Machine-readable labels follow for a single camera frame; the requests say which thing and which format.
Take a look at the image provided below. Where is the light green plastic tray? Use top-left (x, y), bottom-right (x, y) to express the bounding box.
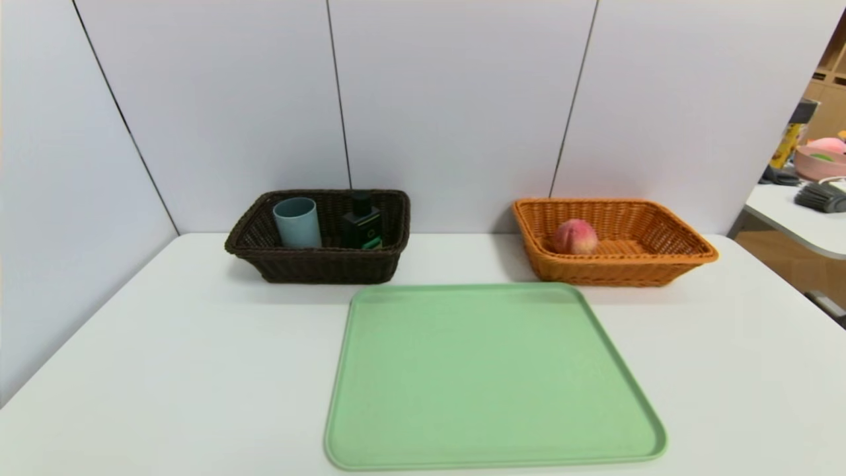
top-left (323, 283), bottom-right (668, 472)

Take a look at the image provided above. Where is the dark brown wicker basket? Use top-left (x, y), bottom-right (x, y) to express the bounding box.
top-left (225, 189), bottom-right (412, 285)

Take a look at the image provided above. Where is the yellow bottle with dark cap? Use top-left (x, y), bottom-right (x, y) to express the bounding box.
top-left (770, 99), bottom-right (820, 169)

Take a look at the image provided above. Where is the black pump soap bottle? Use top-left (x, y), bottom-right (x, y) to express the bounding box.
top-left (341, 192), bottom-right (385, 251)

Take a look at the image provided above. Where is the white side table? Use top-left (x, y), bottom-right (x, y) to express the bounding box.
top-left (744, 178), bottom-right (846, 260)

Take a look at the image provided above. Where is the black brush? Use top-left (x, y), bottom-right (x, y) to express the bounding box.
top-left (795, 182), bottom-right (846, 214)

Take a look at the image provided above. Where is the blue-grey plastic cup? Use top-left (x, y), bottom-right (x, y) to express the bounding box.
top-left (272, 197), bottom-right (323, 250)

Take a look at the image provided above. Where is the wooden shelf unit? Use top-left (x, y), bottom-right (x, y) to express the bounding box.
top-left (802, 13), bottom-right (846, 143)

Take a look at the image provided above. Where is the pink bowl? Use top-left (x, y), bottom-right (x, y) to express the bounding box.
top-left (794, 144), bottom-right (846, 182)

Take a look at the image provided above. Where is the black flat object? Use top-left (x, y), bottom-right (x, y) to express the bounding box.
top-left (759, 165), bottom-right (802, 186)

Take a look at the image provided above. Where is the orange wicker basket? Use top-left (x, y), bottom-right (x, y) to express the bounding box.
top-left (512, 198), bottom-right (720, 288)

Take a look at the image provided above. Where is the red-yellow peach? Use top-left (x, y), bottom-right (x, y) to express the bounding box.
top-left (553, 219), bottom-right (600, 256)

